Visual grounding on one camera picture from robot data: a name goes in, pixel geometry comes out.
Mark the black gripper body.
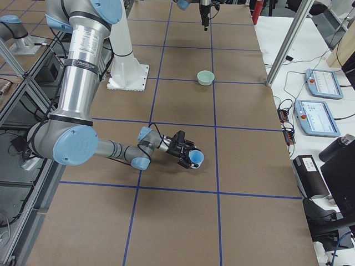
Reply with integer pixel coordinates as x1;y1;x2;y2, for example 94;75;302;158
200;0;211;16
166;139;186;158

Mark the light blue plastic cup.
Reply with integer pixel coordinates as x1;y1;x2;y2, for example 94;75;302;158
188;150;204;169

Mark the mint green bowl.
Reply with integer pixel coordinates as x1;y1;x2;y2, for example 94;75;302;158
197;70;215;86

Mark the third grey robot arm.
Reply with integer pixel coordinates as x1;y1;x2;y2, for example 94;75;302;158
1;15;46;55

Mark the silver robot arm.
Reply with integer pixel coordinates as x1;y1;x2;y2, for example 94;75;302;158
28;1;204;170
175;0;212;31

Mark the red cylinder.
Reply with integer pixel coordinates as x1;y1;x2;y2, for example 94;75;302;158
252;0;263;25

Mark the small black square device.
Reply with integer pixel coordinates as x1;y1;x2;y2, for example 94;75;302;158
285;55;293;62

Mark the black box with label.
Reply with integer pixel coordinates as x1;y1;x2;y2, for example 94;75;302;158
292;155;329;199

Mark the near blue teach pendant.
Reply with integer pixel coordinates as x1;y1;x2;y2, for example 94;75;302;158
295;100;340;137

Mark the blue teach pendant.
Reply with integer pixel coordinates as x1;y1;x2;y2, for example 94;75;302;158
305;69;343;100
295;100;340;137

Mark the far blue teach pendant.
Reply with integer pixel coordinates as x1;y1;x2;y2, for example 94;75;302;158
305;69;343;100

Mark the black computer monitor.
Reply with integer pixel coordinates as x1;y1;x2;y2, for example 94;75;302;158
321;141;354;216

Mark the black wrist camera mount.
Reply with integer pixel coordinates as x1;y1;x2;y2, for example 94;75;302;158
172;130;185;145

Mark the white central pedestal column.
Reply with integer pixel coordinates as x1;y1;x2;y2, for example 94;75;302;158
108;1;149;91

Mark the aluminium frame post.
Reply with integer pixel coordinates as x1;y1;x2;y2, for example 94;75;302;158
265;0;314;87

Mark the aluminium side frame rail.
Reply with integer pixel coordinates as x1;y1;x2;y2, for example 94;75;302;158
1;33;70;265

